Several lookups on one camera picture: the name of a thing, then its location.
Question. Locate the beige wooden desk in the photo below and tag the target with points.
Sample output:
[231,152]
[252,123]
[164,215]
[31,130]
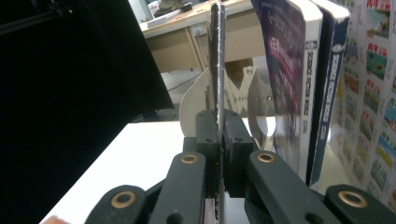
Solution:
[174,46]

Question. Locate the black metal stand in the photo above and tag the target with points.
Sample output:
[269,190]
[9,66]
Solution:
[37,15]

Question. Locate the dark object on desk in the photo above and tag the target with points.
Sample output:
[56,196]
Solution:
[172,6]

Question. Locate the beige expandable book rack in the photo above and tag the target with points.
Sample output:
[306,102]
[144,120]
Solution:
[194,102]

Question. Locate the black curtain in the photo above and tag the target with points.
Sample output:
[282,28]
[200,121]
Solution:
[77,109]

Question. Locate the purple book with white spine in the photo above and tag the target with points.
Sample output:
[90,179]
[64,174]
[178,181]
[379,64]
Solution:
[286,62]

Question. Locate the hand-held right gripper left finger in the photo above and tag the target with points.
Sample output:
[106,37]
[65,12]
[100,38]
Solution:
[208,140]

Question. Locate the white book with picture grid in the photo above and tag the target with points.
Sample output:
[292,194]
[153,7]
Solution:
[370,93]

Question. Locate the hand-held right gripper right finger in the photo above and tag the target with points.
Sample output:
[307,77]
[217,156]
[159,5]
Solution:
[236,146]

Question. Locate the purple book with blue spine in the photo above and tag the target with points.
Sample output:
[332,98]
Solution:
[330,77]

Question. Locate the dark brown glossy book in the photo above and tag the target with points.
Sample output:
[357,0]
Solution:
[218,46]

